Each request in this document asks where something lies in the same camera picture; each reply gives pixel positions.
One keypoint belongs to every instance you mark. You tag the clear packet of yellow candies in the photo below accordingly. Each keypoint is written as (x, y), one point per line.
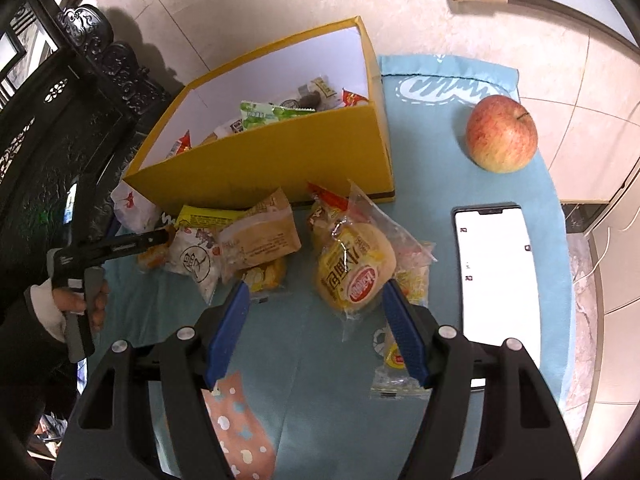
(417, 277)

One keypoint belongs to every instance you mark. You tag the red apple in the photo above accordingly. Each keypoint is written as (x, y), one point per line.
(500, 135)

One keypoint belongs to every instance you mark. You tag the white packet with round print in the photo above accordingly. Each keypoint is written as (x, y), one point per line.
(195, 260)

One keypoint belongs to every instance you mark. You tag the red and yellow topped packet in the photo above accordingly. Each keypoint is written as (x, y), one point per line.
(327, 200)

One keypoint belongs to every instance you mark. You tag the white packet with red print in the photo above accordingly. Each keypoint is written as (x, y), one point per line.
(127, 205)

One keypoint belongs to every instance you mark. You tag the small yellow candy packet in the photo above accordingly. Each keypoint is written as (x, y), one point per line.
(265, 275)

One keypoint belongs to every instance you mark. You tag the small clear yellow label packet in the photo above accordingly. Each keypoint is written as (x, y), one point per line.
(392, 360)

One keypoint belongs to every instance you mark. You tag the person's left hand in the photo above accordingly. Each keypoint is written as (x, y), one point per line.
(75, 303)

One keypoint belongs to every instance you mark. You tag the smartphone with white screen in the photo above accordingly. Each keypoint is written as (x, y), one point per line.
(495, 280)

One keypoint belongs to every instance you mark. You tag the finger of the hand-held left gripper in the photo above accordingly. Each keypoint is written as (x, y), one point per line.
(130, 245)

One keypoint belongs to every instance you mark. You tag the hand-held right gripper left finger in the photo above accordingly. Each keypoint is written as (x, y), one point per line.
(230, 330)

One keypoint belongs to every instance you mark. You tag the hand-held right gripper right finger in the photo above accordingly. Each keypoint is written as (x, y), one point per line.
(405, 335)

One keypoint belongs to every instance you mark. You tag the green pea snack packet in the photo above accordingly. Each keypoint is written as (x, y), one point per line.
(260, 112)

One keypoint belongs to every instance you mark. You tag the red snack packet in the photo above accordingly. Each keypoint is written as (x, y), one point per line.
(352, 97)

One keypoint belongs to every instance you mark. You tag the orange bread packet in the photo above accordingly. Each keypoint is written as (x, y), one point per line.
(152, 258)

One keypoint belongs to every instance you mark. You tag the round bread packet red label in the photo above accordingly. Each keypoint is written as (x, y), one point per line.
(355, 265)

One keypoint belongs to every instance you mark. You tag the small red packet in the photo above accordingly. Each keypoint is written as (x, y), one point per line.
(182, 144)

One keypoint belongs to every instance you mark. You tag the dark carved wooden chair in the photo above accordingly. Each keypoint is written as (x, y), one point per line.
(75, 135)

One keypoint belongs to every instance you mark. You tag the person's left forearm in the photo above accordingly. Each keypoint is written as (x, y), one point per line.
(30, 360)

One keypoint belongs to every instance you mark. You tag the light blue printed cloth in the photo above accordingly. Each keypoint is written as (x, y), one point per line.
(440, 190)

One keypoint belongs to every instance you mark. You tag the pale bread packet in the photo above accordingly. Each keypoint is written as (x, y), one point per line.
(260, 240)

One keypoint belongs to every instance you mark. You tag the beige label packet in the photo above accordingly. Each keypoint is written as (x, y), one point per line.
(320, 85)

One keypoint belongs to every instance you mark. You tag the yellow cardboard box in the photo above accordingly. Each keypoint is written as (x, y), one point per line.
(280, 160)

